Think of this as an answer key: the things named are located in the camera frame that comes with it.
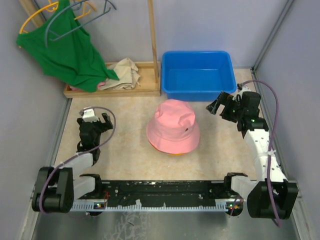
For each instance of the beige folded cloth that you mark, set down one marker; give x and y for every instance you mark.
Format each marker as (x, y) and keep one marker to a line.
(127, 72)

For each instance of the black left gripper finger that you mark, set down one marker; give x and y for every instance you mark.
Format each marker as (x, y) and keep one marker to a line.
(80, 120)
(107, 124)

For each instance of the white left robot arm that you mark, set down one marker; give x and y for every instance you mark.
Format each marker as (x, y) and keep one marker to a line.
(67, 175)

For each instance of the yellow bucket hat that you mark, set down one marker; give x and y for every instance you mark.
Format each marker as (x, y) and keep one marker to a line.
(176, 154)

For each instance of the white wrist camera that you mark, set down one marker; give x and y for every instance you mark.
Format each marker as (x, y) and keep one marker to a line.
(88, 115)
(241, 88)

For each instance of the wooden clothes rack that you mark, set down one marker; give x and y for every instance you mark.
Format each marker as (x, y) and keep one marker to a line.
(150, 82)

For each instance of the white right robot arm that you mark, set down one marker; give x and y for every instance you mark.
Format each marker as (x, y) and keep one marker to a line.
(271, 195)

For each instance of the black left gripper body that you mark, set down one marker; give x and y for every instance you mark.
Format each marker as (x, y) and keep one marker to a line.
(100, 127)

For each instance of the green tank top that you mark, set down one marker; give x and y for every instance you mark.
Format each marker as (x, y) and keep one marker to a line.
(63, 49)

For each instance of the blue plastic bin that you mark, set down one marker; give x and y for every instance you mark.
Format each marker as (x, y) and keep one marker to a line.
(197, 76)

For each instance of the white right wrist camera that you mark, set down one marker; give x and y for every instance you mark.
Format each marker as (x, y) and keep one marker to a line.
(241, 88)

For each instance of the pink cloth on rack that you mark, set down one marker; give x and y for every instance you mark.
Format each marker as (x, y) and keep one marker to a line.
(87, 86)

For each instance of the pink bucket hat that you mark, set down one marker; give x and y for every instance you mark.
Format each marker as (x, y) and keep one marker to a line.
(173, 127)

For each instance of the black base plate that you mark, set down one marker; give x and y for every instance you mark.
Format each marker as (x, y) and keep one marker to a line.
(161, 196)

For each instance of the orange clothes hanger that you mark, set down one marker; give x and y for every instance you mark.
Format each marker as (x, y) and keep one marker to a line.
(38, 15)

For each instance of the aluminium frame rail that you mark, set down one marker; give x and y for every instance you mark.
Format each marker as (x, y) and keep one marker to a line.
(163, 225)

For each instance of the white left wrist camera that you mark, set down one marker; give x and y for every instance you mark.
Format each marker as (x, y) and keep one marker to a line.
(88, 115)

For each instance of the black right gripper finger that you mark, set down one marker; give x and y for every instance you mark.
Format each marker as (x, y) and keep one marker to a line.
(213, 108)
(222, 99)

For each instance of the orange bucket hat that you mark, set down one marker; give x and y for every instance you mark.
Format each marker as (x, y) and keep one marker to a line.
(159, 150)

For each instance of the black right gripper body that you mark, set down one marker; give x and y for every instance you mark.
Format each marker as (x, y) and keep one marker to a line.
(232, 110)

